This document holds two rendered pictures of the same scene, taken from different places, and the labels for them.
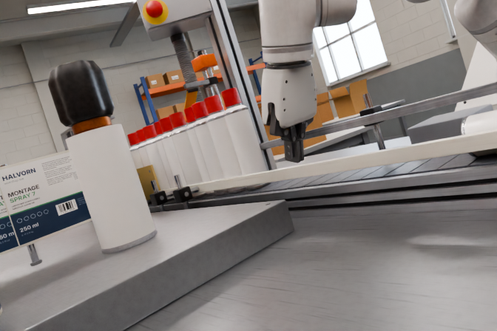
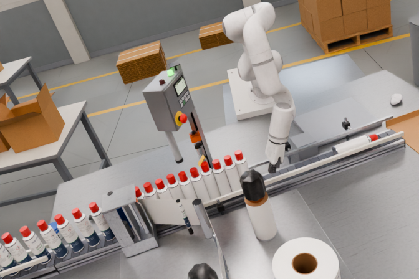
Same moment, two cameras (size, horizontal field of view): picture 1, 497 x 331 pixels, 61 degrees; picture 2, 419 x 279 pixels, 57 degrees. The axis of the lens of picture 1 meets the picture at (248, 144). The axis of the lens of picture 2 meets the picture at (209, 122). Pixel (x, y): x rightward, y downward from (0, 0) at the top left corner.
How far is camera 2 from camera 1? 1.55 m
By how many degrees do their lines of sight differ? 57
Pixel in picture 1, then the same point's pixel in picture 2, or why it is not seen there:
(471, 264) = (370, 185)
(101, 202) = (272, 222)
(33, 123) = not seen: outside the picture
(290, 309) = (358, 213)
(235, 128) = (245, 167)
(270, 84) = (280, 151)
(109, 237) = (274, 232)
